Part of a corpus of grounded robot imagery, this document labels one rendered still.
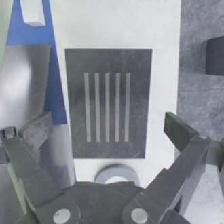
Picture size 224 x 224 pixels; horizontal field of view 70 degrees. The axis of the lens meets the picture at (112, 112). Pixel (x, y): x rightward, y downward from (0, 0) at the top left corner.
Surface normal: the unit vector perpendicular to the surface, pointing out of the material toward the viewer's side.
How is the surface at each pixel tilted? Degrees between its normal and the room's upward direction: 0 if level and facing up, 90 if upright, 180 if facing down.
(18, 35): 0
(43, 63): 37
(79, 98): 0
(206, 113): 0
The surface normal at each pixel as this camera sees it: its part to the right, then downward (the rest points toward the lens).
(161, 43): 0.00, 0.28
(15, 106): -0.04, -0.36
